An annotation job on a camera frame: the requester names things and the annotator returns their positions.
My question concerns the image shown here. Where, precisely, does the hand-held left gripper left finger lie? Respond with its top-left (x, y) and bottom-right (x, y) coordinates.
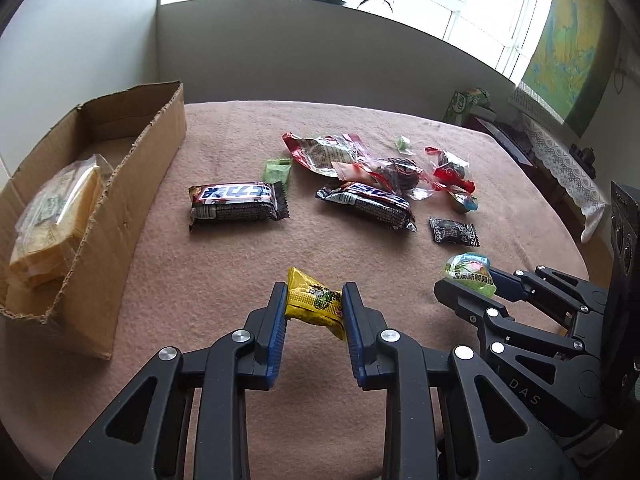
top-left (52, 281), bottom-right (289, 480)

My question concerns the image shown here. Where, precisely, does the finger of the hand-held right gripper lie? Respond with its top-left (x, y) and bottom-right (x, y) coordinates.
top-left (433, 279), bottom-right (588, 386)
top-left (492, 264), bottom-right (609, 333)

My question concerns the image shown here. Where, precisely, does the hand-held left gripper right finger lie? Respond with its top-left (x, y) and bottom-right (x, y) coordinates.
top-left (341, 282), bottom-right (581, 480)

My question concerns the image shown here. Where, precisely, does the jelly cup with pictured lid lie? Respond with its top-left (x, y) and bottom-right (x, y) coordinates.
top-left (442, 252), bottom-right (499, 297)

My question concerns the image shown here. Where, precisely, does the yellow snack packet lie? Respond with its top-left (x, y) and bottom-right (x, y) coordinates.
top-left (284, 266), bottom-right (349, 343)

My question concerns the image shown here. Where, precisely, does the small colourful jelly cup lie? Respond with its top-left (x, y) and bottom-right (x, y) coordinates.
top-left (447, 187), bottom-right (480, 213)

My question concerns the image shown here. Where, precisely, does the red clear candy packet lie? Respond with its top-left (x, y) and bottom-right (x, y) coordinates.
top-left (425, 146), bottom-right (476, 194)

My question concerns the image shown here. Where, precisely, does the brown chocolate bar packet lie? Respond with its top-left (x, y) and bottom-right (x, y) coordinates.
top-left (188, 181), bottom-right (291, 231)
top-left (315, 182), bottom-right (418, 233)

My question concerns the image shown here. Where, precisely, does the clear dark dried fruit packet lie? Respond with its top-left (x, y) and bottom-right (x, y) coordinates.
top-left (340, 157), bottom-right (446, 202)

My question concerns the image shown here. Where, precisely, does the small green snack packet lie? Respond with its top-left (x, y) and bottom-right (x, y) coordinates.
top-left (263, 158), bottom-right (293, 184)

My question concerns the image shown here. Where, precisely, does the brown cardboard box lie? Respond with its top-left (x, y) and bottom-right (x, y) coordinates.
top-left (0, 80), bottom-right (187, 360)

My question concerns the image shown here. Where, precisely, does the small black snack packet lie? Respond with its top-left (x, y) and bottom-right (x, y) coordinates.
top-left (428, 216), bottom-right (478, 248)

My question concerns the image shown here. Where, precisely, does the pink table blanket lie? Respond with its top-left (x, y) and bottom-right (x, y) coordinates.
top-left (0, 100), bottom-right (592, 480)

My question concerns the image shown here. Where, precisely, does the white lace cloth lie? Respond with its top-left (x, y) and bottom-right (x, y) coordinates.
top-left (509, 82), bottom-right (609, 244)

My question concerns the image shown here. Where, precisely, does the dark wooden side table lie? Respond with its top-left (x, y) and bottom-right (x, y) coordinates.
top-left (462, 115), bottom-right (542, 167)

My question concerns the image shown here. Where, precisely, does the small dark object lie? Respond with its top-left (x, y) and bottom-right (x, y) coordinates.
top-left (570, 145), bottom-right (599, 179)

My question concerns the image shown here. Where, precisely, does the red and white wrapper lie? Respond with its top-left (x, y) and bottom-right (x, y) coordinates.
top-left (281, 132), bottom-right (372, 179)

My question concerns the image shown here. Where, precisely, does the green tissue box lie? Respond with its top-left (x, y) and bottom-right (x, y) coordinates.
top-left (442, 87), bottom-right (497, 124)

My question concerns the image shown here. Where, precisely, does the clear bag of yellow biscuits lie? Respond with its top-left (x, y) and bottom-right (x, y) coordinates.
top-left (9, 154), bottom-right (113, 288)

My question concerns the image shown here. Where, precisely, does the wall map poster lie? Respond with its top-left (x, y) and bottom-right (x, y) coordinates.
top-left (520, 0), bottom-right (622, 139)

